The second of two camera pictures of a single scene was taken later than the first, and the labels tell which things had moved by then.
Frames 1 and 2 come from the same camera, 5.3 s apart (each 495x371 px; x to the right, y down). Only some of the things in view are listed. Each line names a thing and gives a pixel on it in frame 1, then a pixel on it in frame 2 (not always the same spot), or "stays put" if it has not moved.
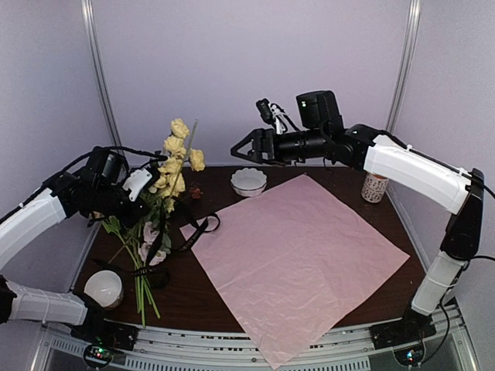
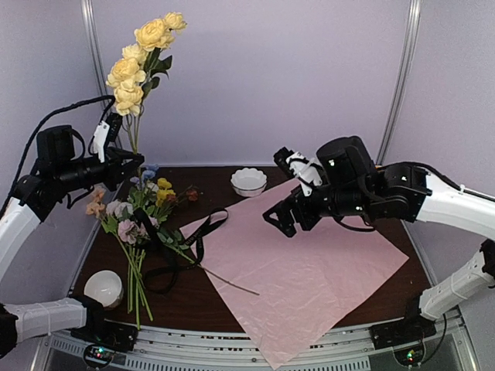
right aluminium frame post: (406, 63) stays put
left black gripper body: (105, 200) to (110, 178)
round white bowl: (105, 287) stays put
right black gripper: (260, 136) to (295, 202)
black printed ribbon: (156, 264) to (163, 279)
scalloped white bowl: (249, 182) stays put
